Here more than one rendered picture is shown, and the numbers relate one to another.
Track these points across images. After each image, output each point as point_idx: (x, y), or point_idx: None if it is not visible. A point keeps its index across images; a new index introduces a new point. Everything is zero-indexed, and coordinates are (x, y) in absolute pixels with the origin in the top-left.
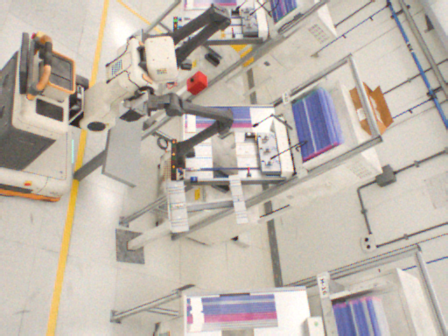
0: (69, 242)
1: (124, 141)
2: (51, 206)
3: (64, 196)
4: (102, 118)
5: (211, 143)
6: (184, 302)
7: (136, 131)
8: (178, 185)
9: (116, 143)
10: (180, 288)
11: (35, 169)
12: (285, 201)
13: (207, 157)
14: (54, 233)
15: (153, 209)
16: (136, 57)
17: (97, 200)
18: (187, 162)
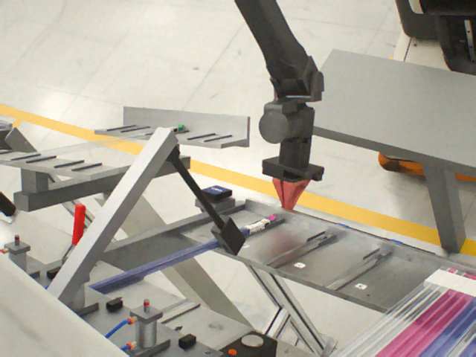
0: (301, 206)
1: (422, 103)
2: (383, 179)
3: (404, 208)
4: None
5: (335, 289)
6: (4, 120)
7: (462, 146)
8: (217, 140)
9: (410, 81)
10: (31, 148)
11: (413, 62)
12: None
13: (277, 260)
14: (327, 181)
15: (274, 309)
16: None
17: None
18: (302, 231)
